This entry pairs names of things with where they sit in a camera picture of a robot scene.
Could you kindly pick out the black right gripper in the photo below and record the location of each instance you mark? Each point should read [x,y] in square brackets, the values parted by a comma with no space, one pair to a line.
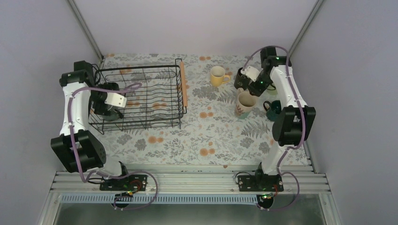
[258,90]

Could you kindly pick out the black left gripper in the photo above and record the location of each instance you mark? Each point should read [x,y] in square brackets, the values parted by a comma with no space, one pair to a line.
[101,109]

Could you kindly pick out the light green mug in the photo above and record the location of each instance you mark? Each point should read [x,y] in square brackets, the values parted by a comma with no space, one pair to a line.
[272,90]

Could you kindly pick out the black matte mug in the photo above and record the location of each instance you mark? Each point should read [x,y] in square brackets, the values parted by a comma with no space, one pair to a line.
[241,80]

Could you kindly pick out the cream floral mug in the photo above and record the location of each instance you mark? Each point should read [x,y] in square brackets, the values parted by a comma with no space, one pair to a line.
[245,103]

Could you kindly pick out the grey green mug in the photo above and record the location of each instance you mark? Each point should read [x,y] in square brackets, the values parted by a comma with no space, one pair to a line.
[114,115]

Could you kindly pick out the dark teal glossy mug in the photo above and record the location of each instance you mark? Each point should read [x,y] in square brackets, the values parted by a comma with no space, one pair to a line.
[273,109]

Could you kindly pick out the yellow ceramic mug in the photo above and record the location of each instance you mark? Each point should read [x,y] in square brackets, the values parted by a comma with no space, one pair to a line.
[218,76]

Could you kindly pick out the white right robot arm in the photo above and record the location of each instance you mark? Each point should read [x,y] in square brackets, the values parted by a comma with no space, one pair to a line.
[294,122]

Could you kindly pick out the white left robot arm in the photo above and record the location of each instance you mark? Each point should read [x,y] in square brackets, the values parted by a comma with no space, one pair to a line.
[78,150]

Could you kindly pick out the floral table mat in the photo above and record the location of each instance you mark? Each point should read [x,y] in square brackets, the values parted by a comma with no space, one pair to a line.
[210,133]

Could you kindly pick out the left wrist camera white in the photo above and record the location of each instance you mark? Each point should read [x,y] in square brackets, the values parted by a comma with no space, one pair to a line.
[115,99]

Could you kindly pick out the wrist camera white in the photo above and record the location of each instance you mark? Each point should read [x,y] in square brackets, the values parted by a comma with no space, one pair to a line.
[251,72]
[115,99]

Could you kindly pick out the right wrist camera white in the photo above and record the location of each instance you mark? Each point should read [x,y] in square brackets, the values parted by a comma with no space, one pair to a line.
[251,72]

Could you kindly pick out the black wire dish rack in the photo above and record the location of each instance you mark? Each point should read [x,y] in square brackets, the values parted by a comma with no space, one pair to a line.
[157,103]

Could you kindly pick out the wooden rack handle right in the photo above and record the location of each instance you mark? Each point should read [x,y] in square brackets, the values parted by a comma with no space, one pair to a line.
[183,84]

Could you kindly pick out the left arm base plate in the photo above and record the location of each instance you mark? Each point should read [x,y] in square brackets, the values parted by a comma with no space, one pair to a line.
[133,183]

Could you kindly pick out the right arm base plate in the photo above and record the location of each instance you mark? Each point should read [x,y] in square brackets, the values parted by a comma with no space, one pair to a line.
[265,183]

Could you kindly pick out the aluminium rail frame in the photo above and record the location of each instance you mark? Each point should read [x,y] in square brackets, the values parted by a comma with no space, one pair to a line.
[219,182]

